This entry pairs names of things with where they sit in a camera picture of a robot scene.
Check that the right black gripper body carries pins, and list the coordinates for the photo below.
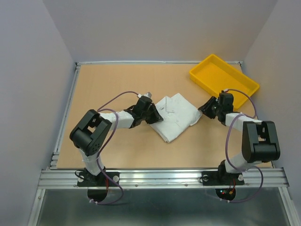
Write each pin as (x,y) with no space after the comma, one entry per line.
(219,108)

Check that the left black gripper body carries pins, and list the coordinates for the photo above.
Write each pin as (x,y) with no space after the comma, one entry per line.
(144,114)

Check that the white long sleeve shirt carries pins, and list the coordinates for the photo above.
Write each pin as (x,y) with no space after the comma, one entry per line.
(178,114)

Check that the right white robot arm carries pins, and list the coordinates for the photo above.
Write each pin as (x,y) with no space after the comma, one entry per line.
(259,141)

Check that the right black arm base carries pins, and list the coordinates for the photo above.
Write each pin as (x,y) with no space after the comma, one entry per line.
(214,178)

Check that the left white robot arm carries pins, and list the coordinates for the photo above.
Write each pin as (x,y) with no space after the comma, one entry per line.
(96,128)

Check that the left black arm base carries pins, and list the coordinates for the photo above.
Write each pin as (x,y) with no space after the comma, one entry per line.
(86,179)

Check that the yellow plastic bin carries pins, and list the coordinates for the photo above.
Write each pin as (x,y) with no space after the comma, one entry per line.
(214,75)

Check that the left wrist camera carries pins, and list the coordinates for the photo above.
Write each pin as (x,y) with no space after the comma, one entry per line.
(148,94)

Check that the aluminium mounting rail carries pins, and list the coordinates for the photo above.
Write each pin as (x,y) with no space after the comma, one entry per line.
(153,179)

